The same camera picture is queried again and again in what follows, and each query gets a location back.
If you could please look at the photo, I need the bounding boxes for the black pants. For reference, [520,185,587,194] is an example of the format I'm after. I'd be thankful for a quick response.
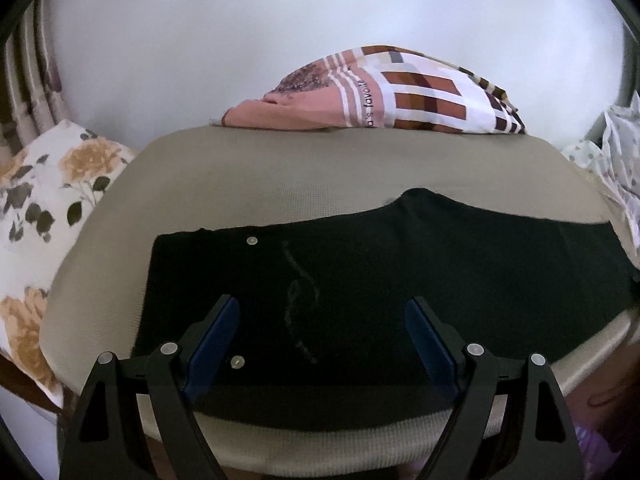
[132,188,639,431]

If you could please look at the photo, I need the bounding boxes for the beige mattress cover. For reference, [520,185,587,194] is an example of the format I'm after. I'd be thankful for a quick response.
[40,127,639,477]

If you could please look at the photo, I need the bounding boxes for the floral white pillow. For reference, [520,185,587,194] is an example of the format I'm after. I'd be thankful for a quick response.
[1,120,137,408]

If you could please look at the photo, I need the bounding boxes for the white patterned crumpled cloth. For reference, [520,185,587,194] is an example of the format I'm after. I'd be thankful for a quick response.
[561,91,639,261]

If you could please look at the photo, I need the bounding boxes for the beige striped curtain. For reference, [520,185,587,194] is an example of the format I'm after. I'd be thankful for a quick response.
[1,0,70,162]

